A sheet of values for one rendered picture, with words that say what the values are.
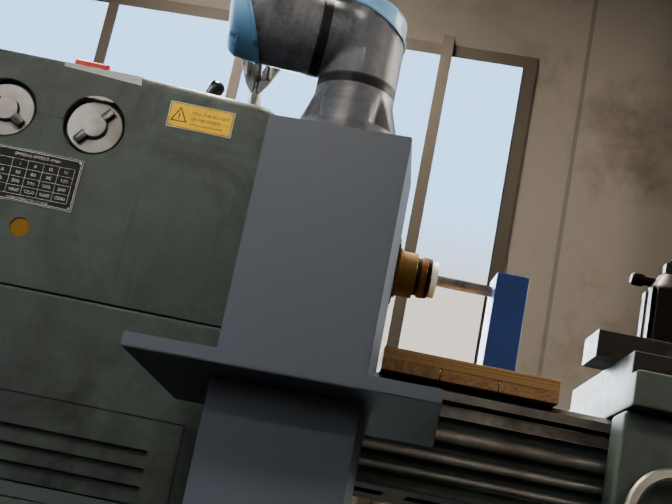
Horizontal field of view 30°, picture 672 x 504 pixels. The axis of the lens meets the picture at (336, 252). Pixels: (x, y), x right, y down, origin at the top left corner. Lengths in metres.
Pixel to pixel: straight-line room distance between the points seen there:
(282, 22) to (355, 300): 0.42
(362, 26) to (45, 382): 0.74
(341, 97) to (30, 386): 0.68
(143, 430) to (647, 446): 0.80
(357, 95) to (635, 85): 2.96
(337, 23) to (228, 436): 0.61
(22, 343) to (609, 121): 2.96
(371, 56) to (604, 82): 2.90
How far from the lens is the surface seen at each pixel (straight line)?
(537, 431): 2.14
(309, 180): 1.69
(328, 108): 1.77
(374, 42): 1.82
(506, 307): 2.29
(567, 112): 4.59
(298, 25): 1.81
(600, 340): 2.22
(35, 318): 2.05
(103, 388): 2.01
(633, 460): 2.07
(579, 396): 2.46
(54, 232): 2.08
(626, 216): 4.49
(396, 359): 2.10
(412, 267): 2.28
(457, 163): 4.47
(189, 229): 2.06
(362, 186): 1.69
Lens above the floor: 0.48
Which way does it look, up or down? 15 degrees up
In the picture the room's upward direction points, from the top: 11 degrees clockwise
